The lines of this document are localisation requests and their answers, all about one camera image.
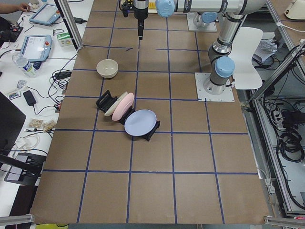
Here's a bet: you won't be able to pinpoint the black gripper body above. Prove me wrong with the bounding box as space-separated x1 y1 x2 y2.
133 0 149 20

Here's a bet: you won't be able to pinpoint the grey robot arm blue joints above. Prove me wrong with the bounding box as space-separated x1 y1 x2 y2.
155 0 266 95

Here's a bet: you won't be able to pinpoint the pink plate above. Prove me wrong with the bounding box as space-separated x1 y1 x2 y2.
112 93 134 121

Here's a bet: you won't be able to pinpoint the cream plate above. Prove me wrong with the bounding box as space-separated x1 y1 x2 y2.
104 92 128 116

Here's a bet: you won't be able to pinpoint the blue plate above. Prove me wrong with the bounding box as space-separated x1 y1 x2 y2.
124 109 157 136

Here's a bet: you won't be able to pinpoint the person's hand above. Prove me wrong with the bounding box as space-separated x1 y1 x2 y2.
18 3 31 12

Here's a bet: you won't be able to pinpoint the beige ceramic bowl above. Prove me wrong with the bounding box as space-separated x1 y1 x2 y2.
96 59 119 79

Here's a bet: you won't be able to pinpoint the green white box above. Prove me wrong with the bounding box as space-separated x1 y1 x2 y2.
56 32 73 47

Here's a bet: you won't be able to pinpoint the black dish rack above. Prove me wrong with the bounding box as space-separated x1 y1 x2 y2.
96 90 160 141

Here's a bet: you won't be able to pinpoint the far teach pendant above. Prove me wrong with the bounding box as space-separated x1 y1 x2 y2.
29 4 61 26

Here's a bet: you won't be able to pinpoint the teach pendant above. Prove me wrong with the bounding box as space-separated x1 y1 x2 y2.
21 35 52 62
29 4 61 26

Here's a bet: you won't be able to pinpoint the near teach pendant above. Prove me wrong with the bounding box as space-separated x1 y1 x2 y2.
21 35 52 62

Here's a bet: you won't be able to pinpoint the white chair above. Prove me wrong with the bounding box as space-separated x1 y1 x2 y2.
229 27 263 90

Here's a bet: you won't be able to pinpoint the clear water bottle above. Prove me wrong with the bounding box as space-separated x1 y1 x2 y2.
12 52 37 78

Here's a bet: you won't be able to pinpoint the black power adapter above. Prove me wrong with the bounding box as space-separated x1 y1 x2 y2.
23 90 37 106

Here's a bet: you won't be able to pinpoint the bag of snacks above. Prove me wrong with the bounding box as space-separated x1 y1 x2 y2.
42 120 56 132

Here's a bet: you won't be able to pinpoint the black monitor stand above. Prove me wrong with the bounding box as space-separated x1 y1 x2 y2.
0 94 46 185

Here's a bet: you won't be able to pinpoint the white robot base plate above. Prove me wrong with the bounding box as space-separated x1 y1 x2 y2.
194 73 234 102

